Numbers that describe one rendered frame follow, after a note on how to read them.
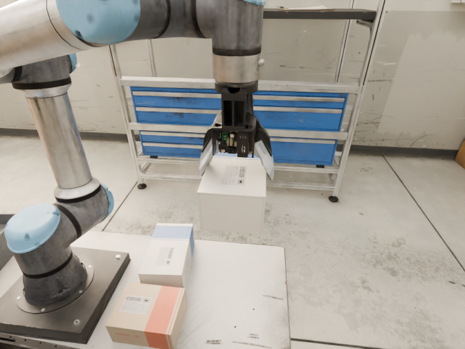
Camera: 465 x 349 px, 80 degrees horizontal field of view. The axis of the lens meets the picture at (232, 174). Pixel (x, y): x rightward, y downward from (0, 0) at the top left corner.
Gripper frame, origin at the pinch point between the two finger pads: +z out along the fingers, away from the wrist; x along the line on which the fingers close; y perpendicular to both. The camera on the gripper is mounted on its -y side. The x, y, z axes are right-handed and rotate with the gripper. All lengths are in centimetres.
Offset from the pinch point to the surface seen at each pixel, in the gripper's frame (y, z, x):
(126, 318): 14.4, 33.2, -24.6
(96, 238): -16, 41, -51
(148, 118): -142, 47, -81
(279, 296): -0.5, 40.7, 12.9
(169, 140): -142, 65, -67
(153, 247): -6.4, 31.9, -25.2
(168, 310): 11.5, 33.2, -15.3
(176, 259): -2.8, 31.8, -17.4
